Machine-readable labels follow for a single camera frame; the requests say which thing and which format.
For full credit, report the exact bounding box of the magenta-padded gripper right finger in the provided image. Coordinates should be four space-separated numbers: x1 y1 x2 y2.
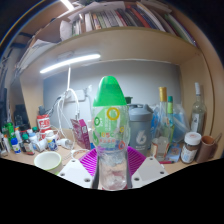
126 146 170 189

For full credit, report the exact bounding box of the grey shaker bottle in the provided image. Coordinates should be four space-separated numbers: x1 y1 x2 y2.
128 103 154 157

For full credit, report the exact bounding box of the slim green-capped glass bottle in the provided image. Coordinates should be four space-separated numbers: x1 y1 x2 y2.
166 95 175 134

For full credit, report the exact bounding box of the wooden shelf unit with books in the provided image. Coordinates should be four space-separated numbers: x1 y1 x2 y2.
18 0 198 64

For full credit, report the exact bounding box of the white under-shelf light strip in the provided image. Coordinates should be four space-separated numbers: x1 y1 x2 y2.
39 53 102 75

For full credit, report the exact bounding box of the blue plastic bag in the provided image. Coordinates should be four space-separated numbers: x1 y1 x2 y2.
171 103 193 144

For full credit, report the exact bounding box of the white mug with green handle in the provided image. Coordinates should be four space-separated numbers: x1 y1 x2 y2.
33 151 63 175

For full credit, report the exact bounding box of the blue-capped small white bottle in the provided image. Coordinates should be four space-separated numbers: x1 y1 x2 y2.
10 137 22 154

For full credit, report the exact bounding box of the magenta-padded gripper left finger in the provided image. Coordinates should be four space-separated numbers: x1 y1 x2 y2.
58 148 100 190

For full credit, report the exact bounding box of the red-labelled white jar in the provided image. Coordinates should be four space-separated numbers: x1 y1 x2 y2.
36 114 52 139

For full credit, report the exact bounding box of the small white pill bottle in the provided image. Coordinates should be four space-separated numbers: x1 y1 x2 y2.
45 130 59 152

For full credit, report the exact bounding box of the white-lidded brown jar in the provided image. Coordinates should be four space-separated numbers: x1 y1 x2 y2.
180 131 203 164

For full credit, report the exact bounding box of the green-capped small brown bottle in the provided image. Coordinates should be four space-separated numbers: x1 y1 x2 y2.
21 133 35 156

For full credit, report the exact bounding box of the white ceiling light tube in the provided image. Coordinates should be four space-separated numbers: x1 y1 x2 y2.
59 0 76 11

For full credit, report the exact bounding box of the green-capped clear drink bottle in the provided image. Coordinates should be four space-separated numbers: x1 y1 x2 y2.
91 75 132 192

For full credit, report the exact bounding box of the tall clear glass bottle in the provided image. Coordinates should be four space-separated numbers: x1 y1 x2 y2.
190 82 208 136

